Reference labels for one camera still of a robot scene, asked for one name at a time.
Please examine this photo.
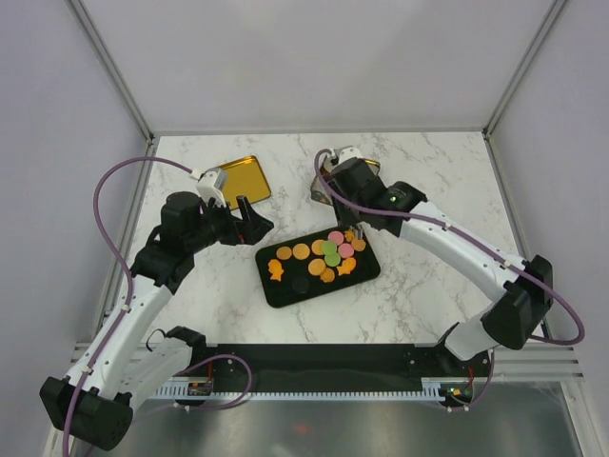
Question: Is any orange fish cookie right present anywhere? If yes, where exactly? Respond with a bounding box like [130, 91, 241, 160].
[337, 257, 357, 276]

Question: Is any pink round cookie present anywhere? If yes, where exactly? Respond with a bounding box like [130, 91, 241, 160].
[327, 230, 344, 246]
[337, 243, 355, 259]

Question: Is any pink round cookie upper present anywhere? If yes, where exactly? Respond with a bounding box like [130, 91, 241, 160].
[327, 230, 344, 246]

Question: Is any dark green rectangular tray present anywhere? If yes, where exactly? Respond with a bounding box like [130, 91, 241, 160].
[255, 227, 381, 308]

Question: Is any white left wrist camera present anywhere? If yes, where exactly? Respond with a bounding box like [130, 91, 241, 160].
[190, 168, 227, 207]

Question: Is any orange star swirl cookie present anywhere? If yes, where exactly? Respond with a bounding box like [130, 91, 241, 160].
[344, 228, 358, 243]

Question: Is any gold tin lid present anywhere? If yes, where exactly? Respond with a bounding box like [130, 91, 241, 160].
[216, 155, 271, 210]

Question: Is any green round cookie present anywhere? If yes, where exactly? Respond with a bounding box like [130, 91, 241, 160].
[324, 252, 342, 267]
[321, 240, 338, 256]

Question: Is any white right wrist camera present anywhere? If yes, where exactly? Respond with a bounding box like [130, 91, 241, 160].
[330, 146, 363, 167]

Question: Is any orange fish cookie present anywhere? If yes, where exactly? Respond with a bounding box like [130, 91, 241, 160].
[337, 257, 357, 276]
[267, 259, 285, 282]

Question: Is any aluminium front rail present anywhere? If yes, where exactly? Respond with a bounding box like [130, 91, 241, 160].
[79, 338, 581, 386]

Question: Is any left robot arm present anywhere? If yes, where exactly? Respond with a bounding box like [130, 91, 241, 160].
[39, 191, 274, 451]

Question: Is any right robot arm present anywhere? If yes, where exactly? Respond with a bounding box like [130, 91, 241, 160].
[319, 157, 554, 376]

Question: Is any pink round cookie lower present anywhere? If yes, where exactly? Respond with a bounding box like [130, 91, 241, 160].
[337, 243, 355, 259]

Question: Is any aluminium frame post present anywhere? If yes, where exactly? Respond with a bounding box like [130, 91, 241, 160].
[481, 0, 572, 139]
[65, 0, 158, 144]

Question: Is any plain orange round cookie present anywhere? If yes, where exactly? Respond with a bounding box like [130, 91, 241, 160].
[276, 246, 292, 261]

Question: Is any white slotted cable duct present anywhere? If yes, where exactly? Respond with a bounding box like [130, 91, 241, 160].
[148, 378, 445, 402]

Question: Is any right aluminium frame post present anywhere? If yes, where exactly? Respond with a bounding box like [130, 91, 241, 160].
[481, 0, 572, 139]

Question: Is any orange fish cookie left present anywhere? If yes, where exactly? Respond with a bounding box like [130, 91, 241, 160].
[267, 259, 285, 282]

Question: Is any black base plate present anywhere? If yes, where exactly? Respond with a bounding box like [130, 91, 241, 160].
[188, 344, 490, 392]

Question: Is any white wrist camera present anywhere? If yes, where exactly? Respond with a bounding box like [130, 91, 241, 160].
[330, 146, 363, 167]
[190, 168, 227, 207]

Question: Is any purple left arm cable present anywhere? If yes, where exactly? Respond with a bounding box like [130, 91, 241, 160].
[63, 157, 196, 453]

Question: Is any green christmas cookie tin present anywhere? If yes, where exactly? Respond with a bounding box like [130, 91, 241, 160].
[310, 149, 381, 206]

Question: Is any left aluminium frame post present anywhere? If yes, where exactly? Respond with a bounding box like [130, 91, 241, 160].
[65, 0, 158, 144]

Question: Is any dotted orange round cookie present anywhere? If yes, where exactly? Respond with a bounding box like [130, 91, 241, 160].
[292, 243, 310, 260]

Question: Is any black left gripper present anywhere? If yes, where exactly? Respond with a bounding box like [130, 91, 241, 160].
[187, 196, 273, 253]

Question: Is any black round cookie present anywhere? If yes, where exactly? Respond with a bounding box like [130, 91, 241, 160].
[291, 277, 309, 294]

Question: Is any orange flower cookie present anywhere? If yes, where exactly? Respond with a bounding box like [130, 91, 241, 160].
[351, 239, 366, 252]

